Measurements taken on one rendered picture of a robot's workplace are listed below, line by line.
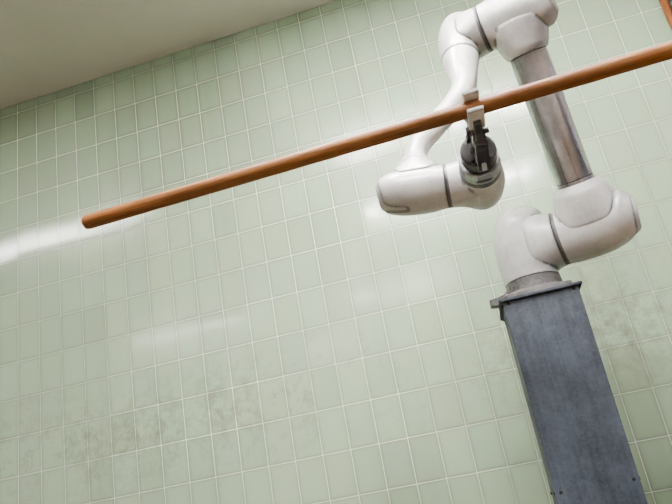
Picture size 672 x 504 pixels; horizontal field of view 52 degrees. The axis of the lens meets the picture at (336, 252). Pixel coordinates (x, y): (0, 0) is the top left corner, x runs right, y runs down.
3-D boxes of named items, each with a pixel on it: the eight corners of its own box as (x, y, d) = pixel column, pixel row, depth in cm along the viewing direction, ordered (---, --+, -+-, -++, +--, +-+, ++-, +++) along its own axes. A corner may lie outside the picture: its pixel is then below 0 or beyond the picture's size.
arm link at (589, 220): (569, 259, 202) (647, 234, 194) (567, 271, 188) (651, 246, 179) (476, 10, 197) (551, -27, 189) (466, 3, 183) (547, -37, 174)
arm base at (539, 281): (492, 318, 203) (488, 300, 206) (568, 301, 200) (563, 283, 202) (490, 303, 187) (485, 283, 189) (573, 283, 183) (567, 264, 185)
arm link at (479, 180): (506, 181, 149) (505, 170, 144) (464, 192, 150) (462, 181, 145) (495, 145, 152) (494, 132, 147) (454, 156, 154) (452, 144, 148)
